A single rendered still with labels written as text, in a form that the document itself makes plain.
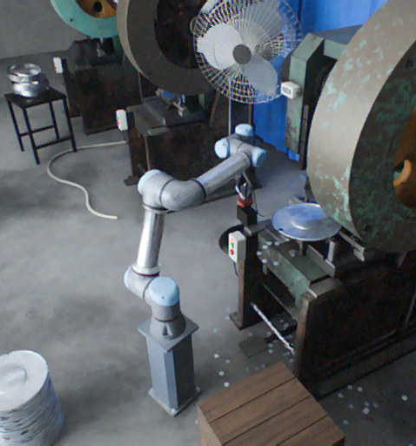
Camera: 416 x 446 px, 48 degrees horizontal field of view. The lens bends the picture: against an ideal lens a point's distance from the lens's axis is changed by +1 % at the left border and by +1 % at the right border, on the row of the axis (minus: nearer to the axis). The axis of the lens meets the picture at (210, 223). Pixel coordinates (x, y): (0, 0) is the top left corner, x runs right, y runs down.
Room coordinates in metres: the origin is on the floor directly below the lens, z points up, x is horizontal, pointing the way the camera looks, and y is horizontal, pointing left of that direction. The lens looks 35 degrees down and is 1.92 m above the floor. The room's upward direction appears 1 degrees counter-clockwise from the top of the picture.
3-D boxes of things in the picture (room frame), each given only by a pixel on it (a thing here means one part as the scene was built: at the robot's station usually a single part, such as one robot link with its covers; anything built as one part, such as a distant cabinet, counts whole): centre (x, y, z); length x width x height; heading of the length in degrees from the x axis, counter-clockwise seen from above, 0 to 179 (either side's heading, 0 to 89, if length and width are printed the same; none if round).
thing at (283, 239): (1.61, -0.37, 0.72); 0.25 x 0.14 x 0.14; 117
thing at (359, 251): (1.54, -0.60, 0.76); 0.17 x 0.06 x 0.10; 27
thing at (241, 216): (1.86, -0.18, 0.62); 0.10 x 0.06 x 0.20; 27
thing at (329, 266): (1.69, -0.52, 0.68); 0.45 x 0.30 x 0.06; 27
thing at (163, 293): (1.37, 0.19, 0.62); 0.13 x 0.12 x 0.14; 45
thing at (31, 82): (4.04, 1.52, 0.40); 0.45 x 0.40 x 0.79; 39
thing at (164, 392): (1.36, 0.19, 0.23); 0.19 x 0.19 x 0.45; 46
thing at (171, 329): (1.36, 0.19, 0.50); 0.15 x 0.15 x 0.10
